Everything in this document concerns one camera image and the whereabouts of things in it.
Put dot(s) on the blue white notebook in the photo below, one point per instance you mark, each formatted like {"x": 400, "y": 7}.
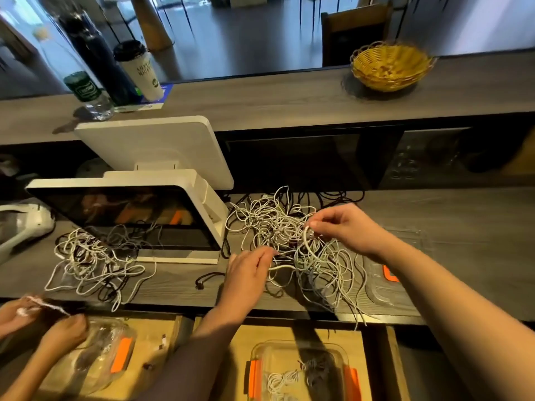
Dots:
{"x": 159, "y": 100}

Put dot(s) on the person's left forearm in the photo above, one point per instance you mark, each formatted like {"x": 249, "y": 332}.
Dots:
{"x": 192, "y": 363}

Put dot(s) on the white touchscreen monitor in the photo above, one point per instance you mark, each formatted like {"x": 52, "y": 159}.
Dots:
{"x": 125, "y": 217}

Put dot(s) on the person's left hand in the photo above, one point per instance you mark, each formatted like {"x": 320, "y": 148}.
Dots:
{"x": 247, "y": 284}

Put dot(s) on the white customer display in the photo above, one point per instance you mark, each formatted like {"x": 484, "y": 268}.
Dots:
{"x": 159, "y": 150}

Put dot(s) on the clear container drawer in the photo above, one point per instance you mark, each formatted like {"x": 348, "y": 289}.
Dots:
{"x": 92, "y": 371}
{"x": 267, "y": 355}

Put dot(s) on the another person's forearm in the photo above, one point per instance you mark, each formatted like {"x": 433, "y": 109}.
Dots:
{"x": 29, "y": 376}

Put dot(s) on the person's right hand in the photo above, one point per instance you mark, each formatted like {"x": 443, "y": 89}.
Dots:
{"x": 351, "y": 229}

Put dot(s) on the brown wooden chair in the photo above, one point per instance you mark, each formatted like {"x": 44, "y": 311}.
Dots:
{"x": 355, "y": 33}

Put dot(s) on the wooden drawer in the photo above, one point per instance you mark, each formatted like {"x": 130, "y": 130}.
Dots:
{"x": 226, "y": 363}
{"x": 159, "y": 376}

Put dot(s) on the white headset device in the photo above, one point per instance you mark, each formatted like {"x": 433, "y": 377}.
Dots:
{"x": 38, "y": 219}

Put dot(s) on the white paper coffee cup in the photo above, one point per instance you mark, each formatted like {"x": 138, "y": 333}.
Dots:
{"x": 140, "y": 72}

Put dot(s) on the black thermos bottle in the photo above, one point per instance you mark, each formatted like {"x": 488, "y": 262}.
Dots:
{"x": 109, "y": 67}

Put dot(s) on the grey wooden bar counter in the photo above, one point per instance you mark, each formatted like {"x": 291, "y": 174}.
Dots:
{"x": 276, "y": 100}

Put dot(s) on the round wooden table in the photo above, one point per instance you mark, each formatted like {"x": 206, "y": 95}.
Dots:
{"x": 150, "y": 20}

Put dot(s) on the clear plastic water bottle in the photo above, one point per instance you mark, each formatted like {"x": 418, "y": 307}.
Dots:
{"x": 88, "y": 87}

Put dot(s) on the person's right forearm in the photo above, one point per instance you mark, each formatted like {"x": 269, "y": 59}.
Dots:
{"x": 460, "y": 317}

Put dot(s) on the small white connector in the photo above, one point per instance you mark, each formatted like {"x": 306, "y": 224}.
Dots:
{"x": 150, "y": 365}
{"x": 163, "y": 341}

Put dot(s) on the yellow woven basket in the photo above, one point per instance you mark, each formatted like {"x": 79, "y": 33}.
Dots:
{"x": 391, "y": 67}

